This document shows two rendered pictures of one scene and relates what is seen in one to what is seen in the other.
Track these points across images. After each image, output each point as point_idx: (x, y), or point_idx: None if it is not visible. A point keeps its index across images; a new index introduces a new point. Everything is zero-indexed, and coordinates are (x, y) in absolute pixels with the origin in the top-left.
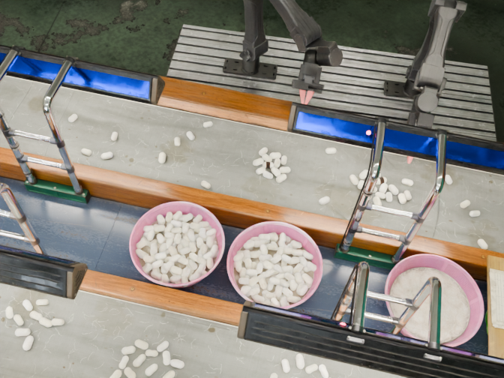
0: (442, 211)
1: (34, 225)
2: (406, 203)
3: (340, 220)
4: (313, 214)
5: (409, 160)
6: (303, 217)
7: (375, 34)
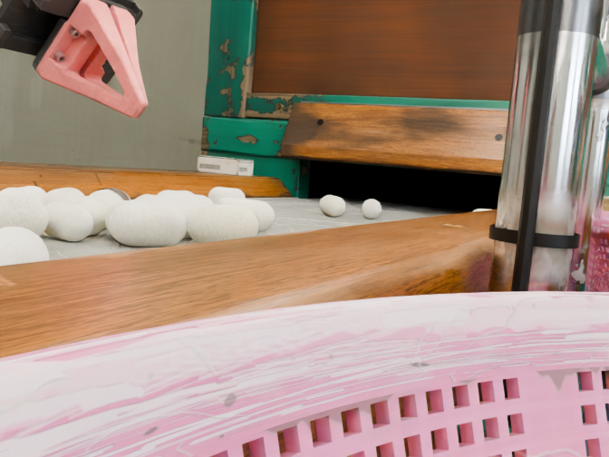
0: (341, 224)
1: None
2: (268, 231)
3: (310, 233)
4: (114, 253)
5: (139, 91)
6: (76, 284)
7: None
